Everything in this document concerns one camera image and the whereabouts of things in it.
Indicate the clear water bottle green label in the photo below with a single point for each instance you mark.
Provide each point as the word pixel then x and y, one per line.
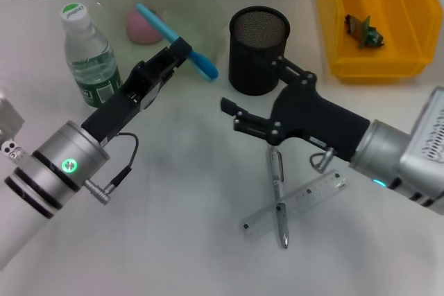
pixel 92 67

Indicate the yellow plastic bin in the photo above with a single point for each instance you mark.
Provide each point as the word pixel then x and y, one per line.
pixel 378 63

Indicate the green glass fruit plate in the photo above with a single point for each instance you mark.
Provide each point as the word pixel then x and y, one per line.
pixel 194 5

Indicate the green plastic wrapper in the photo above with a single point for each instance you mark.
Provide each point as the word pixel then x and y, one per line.
pixel 364 32

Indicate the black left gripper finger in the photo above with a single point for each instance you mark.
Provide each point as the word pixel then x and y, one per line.
pixel 181 51
pixel 164 79

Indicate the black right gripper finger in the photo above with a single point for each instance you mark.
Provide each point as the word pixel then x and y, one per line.
pixel 253 124
pixel 296 74

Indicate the clear plastic ruler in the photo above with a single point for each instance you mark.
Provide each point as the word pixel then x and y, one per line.
pixel 312 195

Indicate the blue scissors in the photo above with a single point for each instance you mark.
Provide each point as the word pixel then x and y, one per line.
pixel 159 25

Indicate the black mesh pen holder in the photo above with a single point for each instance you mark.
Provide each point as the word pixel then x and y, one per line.
pixel 256 39

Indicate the grey ballpoint pen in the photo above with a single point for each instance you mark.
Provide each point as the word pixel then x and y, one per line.
pixel 277 185

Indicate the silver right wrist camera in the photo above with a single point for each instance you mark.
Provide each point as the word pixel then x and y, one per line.
pixel 430 129

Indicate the pink toy peach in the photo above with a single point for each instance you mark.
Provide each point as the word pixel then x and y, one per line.
pixel 138 30

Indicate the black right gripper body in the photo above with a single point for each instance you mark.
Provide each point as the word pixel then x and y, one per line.
pixel 312 115

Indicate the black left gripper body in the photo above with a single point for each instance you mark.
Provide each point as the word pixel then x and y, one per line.
pixel 118 112

